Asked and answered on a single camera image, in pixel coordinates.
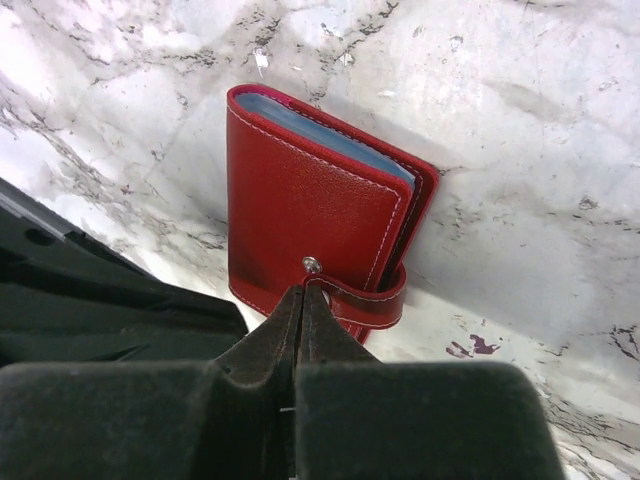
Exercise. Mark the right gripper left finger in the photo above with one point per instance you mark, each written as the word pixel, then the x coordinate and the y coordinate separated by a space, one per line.
pixel 223 418

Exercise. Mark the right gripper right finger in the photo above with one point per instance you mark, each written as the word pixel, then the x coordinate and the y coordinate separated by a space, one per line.
pixel 359 418

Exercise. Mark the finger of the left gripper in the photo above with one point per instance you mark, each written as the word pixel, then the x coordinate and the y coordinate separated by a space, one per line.
pixel 66 297

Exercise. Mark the red card holder wallet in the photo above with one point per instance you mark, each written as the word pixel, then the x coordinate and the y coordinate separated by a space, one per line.
pixel 315 201

